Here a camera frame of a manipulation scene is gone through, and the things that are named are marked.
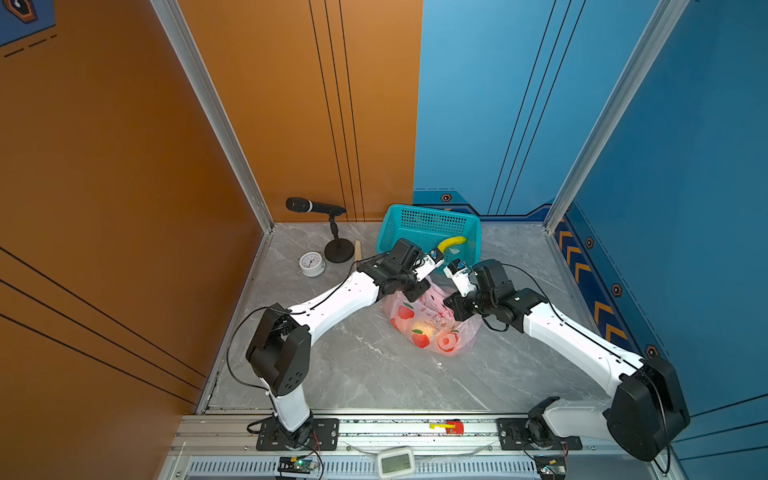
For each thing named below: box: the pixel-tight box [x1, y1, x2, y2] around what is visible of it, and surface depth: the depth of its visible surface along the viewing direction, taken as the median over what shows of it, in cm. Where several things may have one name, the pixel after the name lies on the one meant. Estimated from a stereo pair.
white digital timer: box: [377, 447, 415, 479], surface depth 69 cm
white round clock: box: [297, 251, 326, 278], surface depth 106 cm
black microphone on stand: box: [286, 197, 355, 263], surface depth 101 cm
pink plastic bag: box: [382, 277, 482, 357], surface depth 84 cm
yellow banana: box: [437, 236, 468, 254], surface depth 114 cm
